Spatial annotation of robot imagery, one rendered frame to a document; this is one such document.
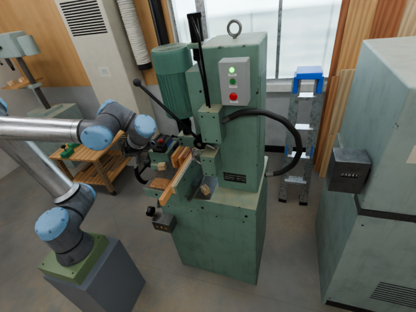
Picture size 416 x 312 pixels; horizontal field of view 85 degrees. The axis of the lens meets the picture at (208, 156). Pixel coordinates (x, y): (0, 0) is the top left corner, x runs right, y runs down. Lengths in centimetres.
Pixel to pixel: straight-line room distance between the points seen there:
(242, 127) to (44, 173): 97
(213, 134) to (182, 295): 126
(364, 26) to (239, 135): 150
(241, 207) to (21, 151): 105
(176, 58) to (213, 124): 31
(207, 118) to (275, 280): 131
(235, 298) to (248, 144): 113
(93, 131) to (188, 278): 137
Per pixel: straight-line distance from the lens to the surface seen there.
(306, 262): 197
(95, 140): 85
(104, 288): 159
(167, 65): 103
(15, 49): 319
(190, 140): 123
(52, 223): 134
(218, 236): 144
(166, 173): 128
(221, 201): 120
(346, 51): 226
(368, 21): 226
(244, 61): 82
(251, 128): 99
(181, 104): 109
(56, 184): 138
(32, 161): 133
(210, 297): 183
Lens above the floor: 169
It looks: 36 degrees down
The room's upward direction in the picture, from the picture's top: 9 degrees counter-clockwise
